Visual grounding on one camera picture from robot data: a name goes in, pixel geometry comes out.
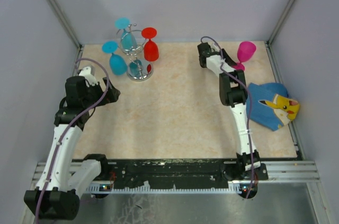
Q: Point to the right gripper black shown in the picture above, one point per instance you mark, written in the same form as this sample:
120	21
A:
226	60

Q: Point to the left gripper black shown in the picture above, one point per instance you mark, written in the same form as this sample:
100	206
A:
112	95

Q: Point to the pink wine glass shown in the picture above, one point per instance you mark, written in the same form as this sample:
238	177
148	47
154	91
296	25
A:
245	52

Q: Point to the blue wine glass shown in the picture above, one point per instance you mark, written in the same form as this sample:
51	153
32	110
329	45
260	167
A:
116	62

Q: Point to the red wine glass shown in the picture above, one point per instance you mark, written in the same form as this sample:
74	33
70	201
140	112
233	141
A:
151	52

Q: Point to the blue Pikachu cloth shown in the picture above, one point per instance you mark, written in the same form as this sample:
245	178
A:
271	105

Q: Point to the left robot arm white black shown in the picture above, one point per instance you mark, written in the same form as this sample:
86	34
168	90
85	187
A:
57	193

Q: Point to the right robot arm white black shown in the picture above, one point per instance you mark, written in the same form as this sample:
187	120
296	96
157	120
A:
233	93

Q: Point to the teal wine glass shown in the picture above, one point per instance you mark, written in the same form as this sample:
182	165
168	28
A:
127	39

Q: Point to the chrome wine glass rack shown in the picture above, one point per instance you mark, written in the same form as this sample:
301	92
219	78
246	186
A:
139	69

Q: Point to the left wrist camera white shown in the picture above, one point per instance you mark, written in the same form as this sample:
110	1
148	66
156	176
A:
87	71

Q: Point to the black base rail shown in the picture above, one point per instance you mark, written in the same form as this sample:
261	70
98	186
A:
171	173

